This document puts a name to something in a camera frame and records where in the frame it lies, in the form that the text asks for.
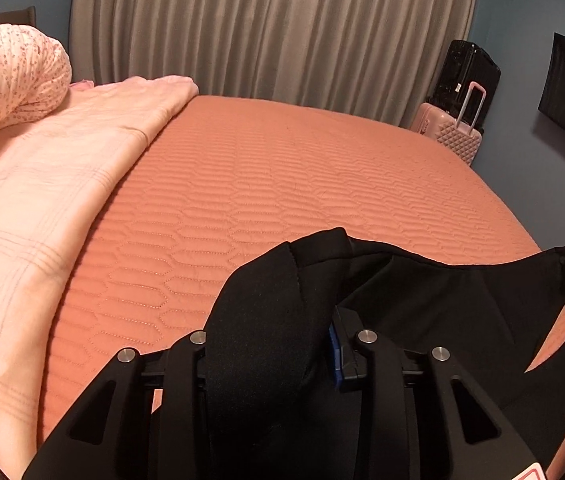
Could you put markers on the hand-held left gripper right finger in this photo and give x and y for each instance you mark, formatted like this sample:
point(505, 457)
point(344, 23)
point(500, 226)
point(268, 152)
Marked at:
point(334, 352)

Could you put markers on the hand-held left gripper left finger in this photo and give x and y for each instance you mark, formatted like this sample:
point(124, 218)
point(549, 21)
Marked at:
point(186, 365)

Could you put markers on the black pants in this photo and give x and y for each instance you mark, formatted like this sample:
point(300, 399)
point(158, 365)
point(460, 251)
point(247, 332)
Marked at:
point(412, 300)

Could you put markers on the pink hard suitcase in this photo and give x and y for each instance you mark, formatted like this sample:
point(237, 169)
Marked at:
point(450, 135)

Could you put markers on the pink plaid blanket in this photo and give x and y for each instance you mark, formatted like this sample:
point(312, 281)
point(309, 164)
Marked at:
point(47, 200)

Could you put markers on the black hard suitcase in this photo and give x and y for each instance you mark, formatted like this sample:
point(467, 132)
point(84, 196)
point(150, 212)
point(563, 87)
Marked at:
point(464, 72)

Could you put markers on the beige pleated curtain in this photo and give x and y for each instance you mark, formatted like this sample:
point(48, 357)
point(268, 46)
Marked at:
point(272, 30)

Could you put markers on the pink floral pillow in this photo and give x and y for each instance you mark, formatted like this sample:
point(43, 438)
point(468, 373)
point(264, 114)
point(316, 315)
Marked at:
point(7, 75)

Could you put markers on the dark grey headboard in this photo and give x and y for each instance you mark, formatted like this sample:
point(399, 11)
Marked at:
point(15, 19)

